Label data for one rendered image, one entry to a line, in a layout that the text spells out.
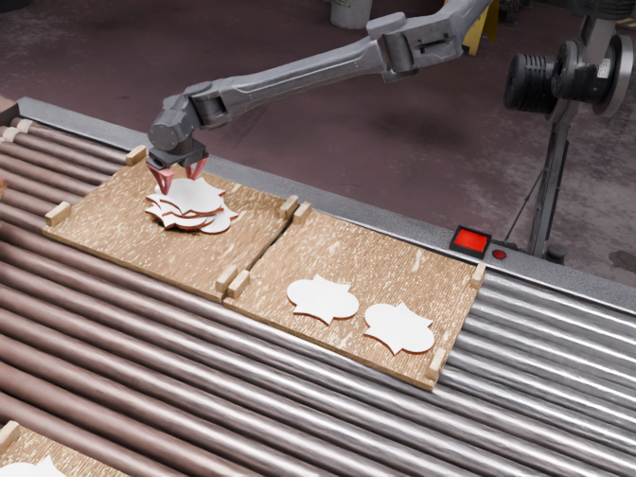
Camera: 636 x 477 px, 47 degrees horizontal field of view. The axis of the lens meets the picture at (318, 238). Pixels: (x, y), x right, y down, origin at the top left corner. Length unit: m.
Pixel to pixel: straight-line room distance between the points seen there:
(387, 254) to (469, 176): 2.16
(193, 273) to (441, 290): 0.48
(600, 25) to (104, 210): 1.20
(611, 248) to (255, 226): 2.17
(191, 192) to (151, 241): 0.14
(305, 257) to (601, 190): 2.53
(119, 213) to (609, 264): 2.27
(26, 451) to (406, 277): 0.75
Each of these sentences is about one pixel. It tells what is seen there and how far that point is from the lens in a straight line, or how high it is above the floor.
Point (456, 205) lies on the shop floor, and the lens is 3.41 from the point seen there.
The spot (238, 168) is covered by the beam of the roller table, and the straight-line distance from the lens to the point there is 1.77.
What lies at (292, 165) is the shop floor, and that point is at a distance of 3.51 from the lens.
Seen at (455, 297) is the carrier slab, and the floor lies 0.94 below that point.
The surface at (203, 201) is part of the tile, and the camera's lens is 1.54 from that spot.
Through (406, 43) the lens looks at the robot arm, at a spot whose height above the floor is 1.37.
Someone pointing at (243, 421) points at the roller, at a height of 0.92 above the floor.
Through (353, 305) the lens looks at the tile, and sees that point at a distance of 1.37.
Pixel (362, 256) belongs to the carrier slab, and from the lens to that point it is 1.50.
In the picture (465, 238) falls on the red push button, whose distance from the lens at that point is 1.62.
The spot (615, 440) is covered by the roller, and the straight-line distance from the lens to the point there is 1.35.
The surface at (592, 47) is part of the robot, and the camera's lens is 1.92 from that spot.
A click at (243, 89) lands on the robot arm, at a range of 1.41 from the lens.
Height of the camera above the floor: 1.87
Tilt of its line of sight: 38 degrees down
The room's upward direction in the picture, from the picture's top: 7 degrees clockwise
